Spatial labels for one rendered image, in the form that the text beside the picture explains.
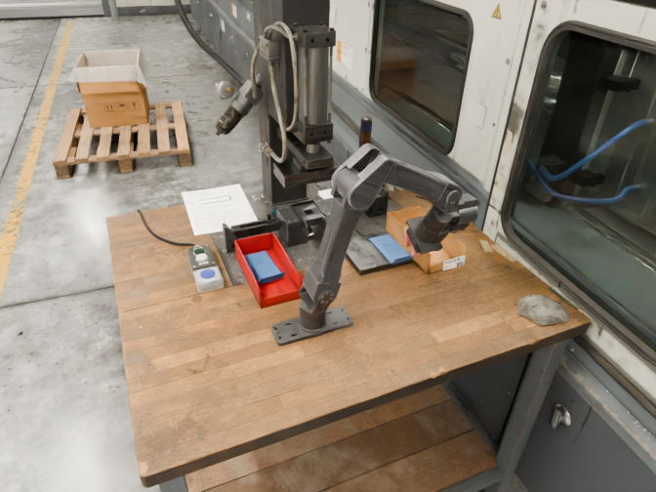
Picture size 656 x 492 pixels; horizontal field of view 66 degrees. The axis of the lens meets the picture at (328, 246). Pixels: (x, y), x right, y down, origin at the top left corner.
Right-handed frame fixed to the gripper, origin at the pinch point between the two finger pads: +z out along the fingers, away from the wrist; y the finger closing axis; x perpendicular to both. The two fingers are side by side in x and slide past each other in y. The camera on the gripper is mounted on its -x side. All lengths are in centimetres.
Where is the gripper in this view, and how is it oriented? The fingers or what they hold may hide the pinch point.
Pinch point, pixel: (411, 249)
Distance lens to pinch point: 140.4
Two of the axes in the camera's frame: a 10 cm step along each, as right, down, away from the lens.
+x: -9.1, 2.0, -3.6
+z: -2.4, 4.7, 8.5
